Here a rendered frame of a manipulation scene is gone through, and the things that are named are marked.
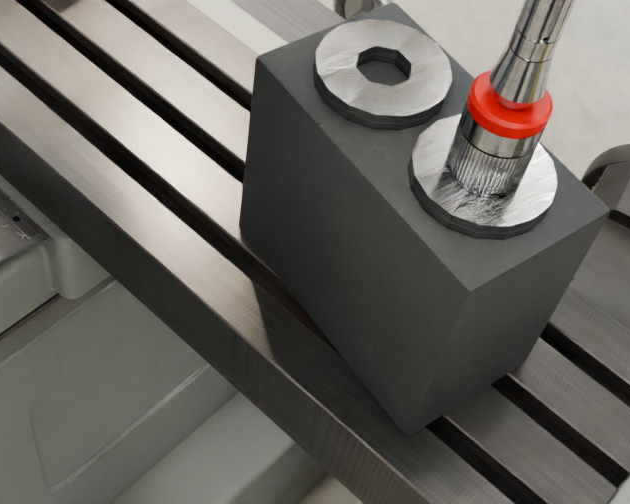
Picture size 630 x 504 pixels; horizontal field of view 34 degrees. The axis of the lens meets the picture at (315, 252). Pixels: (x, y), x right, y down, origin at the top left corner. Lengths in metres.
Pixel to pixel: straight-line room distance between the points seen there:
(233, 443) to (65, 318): 0.57
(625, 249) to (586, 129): 1.03
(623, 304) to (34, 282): 0.72
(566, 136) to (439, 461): 1.67
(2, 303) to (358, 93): 0.44
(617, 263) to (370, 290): 0.72
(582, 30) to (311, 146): 2.01
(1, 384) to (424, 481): 0.48
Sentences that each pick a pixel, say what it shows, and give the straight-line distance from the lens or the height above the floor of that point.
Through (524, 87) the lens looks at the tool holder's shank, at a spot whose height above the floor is 1.22.
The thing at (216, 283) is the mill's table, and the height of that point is 0.94.
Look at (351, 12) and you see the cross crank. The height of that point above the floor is 0.64.
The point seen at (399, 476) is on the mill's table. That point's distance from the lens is 0.73.
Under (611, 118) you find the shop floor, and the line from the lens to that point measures 2.44.
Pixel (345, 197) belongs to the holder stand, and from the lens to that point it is 0.65.
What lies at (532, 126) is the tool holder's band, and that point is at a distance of 0.57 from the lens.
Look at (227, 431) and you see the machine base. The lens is 1.55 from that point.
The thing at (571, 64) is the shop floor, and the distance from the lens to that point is 2.53.
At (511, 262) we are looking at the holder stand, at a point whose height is 1.13.
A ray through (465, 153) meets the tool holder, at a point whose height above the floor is 1.17.
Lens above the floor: 1.59
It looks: 53 degrees down
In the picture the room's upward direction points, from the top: 12 degrees clockwise
